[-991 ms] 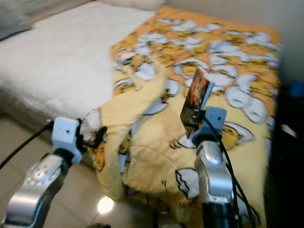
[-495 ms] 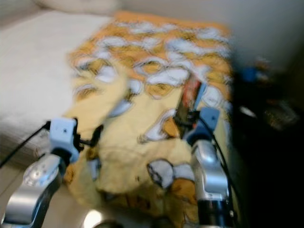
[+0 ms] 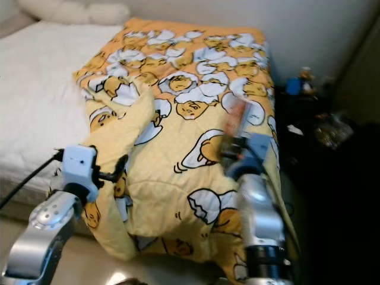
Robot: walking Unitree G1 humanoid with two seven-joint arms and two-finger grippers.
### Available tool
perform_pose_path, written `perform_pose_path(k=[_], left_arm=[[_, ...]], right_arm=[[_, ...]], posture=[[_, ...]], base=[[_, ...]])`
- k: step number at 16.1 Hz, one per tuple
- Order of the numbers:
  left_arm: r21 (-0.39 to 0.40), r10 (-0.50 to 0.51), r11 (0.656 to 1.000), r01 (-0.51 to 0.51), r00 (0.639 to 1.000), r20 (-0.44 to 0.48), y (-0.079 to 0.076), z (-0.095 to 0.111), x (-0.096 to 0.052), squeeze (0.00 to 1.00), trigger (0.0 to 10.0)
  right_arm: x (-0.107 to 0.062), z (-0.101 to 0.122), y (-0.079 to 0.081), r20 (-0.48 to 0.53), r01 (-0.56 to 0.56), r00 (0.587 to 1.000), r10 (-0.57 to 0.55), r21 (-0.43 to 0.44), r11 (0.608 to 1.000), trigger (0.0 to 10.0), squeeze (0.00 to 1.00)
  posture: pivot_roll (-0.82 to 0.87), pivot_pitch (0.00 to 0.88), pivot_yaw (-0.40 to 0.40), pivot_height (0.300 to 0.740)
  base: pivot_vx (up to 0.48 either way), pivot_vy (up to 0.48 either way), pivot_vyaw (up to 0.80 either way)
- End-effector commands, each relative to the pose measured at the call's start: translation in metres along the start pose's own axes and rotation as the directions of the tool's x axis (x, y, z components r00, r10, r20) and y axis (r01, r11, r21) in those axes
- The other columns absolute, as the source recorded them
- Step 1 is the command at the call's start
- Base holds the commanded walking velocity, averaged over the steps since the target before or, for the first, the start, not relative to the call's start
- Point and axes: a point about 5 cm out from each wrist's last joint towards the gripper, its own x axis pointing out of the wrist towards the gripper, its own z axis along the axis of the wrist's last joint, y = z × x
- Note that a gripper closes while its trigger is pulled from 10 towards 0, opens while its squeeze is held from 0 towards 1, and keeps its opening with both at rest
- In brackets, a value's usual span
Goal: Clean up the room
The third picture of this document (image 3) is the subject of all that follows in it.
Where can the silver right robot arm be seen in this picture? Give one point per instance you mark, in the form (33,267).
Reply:
(264,219)

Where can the small white paper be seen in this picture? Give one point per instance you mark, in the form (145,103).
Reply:
(294,129)

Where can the small yellow figurine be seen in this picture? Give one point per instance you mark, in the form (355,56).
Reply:
(307,80)

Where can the yellow cartoon egg blanket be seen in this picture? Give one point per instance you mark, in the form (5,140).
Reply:
(178,178)

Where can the black nightstand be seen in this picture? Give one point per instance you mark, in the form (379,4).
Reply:
(332,196)

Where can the cream bolster pillow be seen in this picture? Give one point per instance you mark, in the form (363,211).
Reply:
(71,12)

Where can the white quilted mattress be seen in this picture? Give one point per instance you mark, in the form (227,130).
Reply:
(41,101)

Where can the small blue box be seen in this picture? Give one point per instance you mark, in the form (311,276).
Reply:
(294,87)

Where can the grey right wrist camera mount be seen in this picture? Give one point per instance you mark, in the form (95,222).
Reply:
(258,151)

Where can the clear plastic packet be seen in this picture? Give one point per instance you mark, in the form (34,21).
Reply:
(334,130)

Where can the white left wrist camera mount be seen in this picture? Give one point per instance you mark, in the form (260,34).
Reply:
(80,166)

